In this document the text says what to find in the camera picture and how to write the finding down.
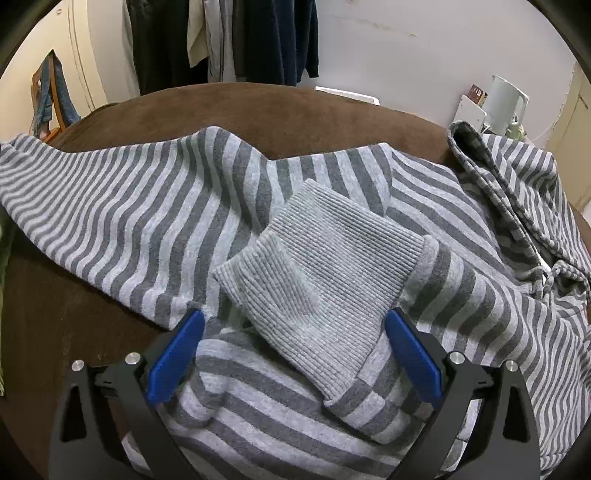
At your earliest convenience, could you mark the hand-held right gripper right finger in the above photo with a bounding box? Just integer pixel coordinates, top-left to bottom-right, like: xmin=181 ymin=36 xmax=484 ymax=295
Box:
xmin=384 ymin=308 xmax=541 ymax=480

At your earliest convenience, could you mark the white electric kettle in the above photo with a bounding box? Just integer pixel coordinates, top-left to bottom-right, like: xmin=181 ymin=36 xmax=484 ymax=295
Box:
xmin=485 ymin=75 xmax=530 ymax=134

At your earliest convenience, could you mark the light grey hanging shirt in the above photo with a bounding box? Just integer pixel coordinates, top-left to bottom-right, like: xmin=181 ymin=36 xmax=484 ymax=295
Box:
xmin=205 ymin=0 xmax=246 ymax=84

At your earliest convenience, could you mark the black hanging garment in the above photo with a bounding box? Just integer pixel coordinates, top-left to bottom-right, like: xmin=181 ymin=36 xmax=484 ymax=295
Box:
xmin=126 ymin=0 xmax=209 ymax=96

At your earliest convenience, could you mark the cream hanging garment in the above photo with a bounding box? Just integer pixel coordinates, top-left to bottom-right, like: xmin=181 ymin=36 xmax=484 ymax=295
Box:
xmin=187 ymin=0 xmax=209 ymax=68

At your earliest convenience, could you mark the cream door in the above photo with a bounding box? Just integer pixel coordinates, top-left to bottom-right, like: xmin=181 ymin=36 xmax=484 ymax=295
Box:
xmin=0 ymin=0 xmax=112 ymax=141
xmin=549 ymin=60 xmax=591 ymax=206

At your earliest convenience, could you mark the white storage bin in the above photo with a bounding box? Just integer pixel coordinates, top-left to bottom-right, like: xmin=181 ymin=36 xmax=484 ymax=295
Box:
xmin=314 ymin=86 xmax=380 ymax=106

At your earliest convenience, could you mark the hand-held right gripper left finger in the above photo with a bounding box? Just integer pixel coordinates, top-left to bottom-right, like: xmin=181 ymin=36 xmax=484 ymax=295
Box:
xmin=46 ymin=308 xmax=206 ymax=480

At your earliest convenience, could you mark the white small cabinet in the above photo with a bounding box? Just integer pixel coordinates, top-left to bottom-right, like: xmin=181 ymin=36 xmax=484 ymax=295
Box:
xmin=457 ymin=95 xmax=488 ymax=132

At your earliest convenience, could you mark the grey striped hoodie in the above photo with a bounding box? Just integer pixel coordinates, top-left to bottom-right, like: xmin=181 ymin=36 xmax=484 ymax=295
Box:
xmin=0 ymin=121 xmax=591 ymax=480

